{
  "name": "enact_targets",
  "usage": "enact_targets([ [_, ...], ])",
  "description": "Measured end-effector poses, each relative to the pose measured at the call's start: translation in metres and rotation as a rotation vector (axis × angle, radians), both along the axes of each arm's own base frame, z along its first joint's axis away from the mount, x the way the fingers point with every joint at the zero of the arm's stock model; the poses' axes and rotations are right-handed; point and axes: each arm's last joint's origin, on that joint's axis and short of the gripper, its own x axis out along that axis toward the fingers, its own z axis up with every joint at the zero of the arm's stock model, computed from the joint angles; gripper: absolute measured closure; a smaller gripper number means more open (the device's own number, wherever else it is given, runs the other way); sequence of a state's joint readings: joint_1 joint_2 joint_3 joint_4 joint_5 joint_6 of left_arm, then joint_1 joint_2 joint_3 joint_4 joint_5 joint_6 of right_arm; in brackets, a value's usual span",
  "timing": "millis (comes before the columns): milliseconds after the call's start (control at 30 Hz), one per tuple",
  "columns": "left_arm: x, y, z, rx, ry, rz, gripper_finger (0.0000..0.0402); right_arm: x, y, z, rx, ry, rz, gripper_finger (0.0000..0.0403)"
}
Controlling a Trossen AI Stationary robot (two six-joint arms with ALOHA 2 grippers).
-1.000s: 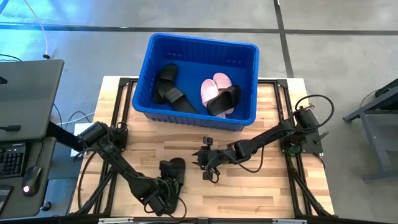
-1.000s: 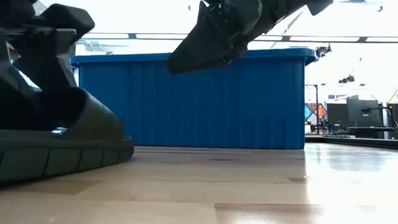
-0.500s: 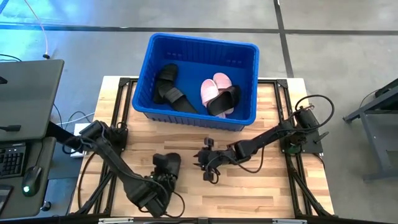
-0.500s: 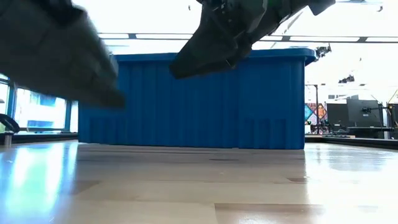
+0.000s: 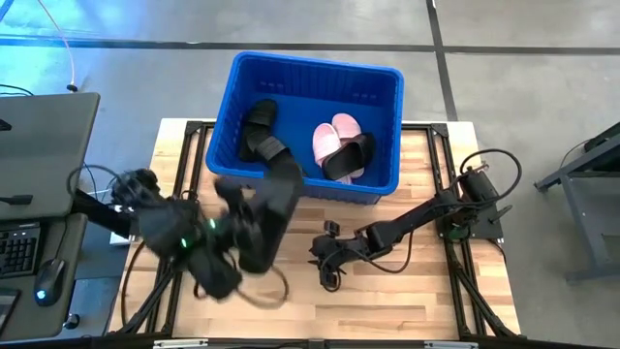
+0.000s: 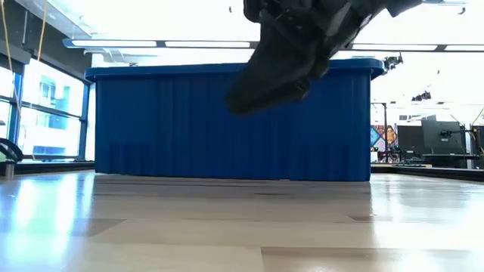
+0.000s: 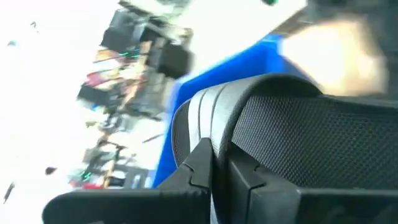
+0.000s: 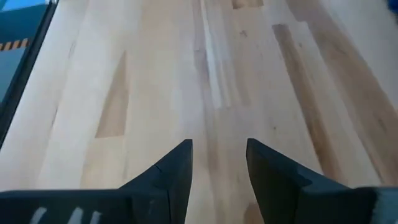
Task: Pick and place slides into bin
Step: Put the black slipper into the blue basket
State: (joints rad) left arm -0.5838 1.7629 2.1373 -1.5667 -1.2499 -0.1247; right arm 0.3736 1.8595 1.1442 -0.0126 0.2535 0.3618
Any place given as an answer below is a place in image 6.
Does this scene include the black computer monitor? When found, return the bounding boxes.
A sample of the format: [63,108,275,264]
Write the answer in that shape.
[421,119,463,156]
[396,124,424,160]

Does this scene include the yellow hanging cable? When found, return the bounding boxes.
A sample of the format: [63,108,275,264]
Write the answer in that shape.
[36,0,48,62]
[0,0,19,114]

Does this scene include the blue window frame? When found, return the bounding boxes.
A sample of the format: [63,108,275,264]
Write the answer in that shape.
[0,56,95,164]

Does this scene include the black slide sandal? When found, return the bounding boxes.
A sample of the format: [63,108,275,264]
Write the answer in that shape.
[225,22,322,116]

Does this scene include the blue plastic bin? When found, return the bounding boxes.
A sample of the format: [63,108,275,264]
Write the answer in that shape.
[85,57,386,183]

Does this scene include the black curved cable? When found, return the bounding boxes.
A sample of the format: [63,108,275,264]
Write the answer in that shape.
[0,137,24,179]

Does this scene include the colourful wall mural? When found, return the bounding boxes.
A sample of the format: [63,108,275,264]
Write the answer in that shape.
[370,124,399,153]

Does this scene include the black metal table frame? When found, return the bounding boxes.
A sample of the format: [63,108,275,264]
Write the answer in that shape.
[0,160,484,183]

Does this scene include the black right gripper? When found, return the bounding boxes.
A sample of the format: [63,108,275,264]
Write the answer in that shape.
[244,0,386,82]

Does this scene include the long ceiling light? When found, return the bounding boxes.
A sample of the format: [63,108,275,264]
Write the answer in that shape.
[349,42,484,53]
[62,37,259,50]

